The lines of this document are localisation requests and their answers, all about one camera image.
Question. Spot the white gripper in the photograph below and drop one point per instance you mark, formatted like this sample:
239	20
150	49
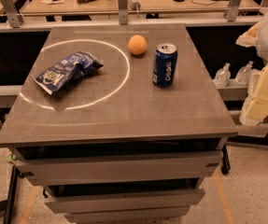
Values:
255	108

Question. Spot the blue pepsi can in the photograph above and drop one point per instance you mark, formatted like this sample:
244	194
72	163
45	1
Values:
165	59

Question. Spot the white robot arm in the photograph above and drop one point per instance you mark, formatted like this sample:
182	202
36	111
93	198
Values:
262	39

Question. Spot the right clear sanitizer bottle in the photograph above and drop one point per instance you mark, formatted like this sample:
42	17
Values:
242	77

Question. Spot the clear sanitizer bottle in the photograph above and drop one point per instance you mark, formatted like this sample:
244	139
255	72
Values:
242	77
222	76

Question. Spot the left clear sanitizer bottle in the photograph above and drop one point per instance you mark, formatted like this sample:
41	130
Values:
222	76

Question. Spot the orange fruit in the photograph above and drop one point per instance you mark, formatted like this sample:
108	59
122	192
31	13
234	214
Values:
137	45

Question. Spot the white power strip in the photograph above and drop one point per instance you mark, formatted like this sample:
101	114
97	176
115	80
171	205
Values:
133	4

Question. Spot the grey drawer cabinet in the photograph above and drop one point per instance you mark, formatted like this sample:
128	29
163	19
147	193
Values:
115	146

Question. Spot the blue chip bag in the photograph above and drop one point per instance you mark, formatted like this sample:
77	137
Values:
71	68

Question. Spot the right metal bracket post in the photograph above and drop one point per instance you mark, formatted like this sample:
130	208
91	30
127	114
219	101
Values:
231	12

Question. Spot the metal bracket post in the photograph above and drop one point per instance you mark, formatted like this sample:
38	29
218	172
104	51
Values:
14	17
123	12
231	12

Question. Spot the middle metal bracket post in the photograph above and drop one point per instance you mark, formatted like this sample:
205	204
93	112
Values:
123	12

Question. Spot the left metal bracket post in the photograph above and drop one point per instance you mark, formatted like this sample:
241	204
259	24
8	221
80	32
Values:
14	17

